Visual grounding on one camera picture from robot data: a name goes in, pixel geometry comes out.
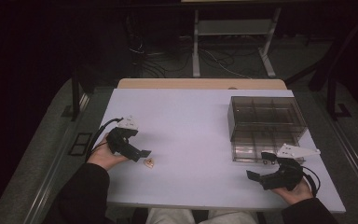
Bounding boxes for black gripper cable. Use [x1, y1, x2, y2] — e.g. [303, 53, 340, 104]
[301, 166, 322, 198]
[84, 117, 125, 162]

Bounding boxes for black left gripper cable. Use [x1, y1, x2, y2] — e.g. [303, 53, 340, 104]
[84, 117, 125, 162]

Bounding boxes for person's light grey trousers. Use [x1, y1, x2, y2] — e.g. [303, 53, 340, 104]
[145, 208, 259, 224]

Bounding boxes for black angled metal stand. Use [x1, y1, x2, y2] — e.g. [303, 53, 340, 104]
[283, 8, 358, 120]

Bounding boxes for black floor socket plate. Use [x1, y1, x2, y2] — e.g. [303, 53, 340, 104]
[68, 133, 93, 157]

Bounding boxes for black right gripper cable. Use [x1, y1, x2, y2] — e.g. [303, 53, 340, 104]
[301, 166, 322, 198]

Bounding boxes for person's left hand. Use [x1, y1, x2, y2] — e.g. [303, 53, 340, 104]
[87, 133, 130, 172]

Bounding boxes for white metal stand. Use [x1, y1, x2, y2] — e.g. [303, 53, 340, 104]
[192, 7, 282, 78]

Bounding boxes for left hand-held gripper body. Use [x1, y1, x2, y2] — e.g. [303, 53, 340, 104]
[105, 115, 143, 163]

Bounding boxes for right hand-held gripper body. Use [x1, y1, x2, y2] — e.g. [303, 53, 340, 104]
[259, 143, 322, 191]

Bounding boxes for smoky clear plastic drawer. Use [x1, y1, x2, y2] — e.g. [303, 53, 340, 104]
[231, 136, 306, 164]

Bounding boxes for tangle of floor cables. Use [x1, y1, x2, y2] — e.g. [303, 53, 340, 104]
[127, 36, 253, 79]

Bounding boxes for black metal frame post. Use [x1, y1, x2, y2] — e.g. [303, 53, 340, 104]
[70, 73, 90, 122]

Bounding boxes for person's right hand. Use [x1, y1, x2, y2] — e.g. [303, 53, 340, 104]
[271, 178, 314, 206]

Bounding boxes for smoky clear drawer cabinet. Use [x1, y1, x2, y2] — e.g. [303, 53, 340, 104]
[227, 95, 308, 144]

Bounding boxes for wooden table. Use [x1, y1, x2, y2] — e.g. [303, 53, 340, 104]
[117, 77, 288, 91]

